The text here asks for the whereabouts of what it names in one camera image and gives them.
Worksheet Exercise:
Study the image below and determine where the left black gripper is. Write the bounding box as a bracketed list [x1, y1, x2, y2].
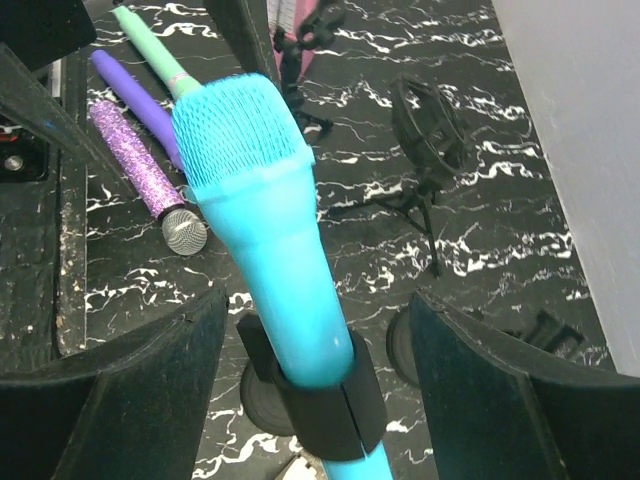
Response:
[1, 0, 125, 196]

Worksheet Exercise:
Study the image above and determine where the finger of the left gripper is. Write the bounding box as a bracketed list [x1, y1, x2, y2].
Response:
[203, 0, 280, 88]

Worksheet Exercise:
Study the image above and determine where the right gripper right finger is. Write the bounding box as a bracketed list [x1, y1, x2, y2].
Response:
[409, 292, 639, 479]

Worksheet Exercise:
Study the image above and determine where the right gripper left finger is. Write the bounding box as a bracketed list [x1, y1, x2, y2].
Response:
[1, 288, 229, 479]

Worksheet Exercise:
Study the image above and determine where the black tripod mic stand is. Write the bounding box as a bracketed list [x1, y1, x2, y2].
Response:
[267, 0, 346, 134]

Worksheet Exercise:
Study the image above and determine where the mint green microphone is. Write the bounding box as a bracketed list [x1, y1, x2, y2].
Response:
[112, 5, 201, 100]

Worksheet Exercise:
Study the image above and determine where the round base mic stand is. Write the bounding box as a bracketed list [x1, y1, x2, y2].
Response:
[385, 304, 586, 389]

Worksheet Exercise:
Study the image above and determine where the cyan microphone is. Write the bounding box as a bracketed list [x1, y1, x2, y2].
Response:
[172, 74, 392, 479]

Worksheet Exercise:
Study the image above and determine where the glitter purple microphone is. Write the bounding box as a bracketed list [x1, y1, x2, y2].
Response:
[89, 101, 207, 256]

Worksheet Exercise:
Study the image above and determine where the pink box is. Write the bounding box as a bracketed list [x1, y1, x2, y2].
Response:
[266, 0, 319, 80]

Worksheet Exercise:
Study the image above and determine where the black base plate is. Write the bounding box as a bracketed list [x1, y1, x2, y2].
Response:
[0, 54, 91, 374]

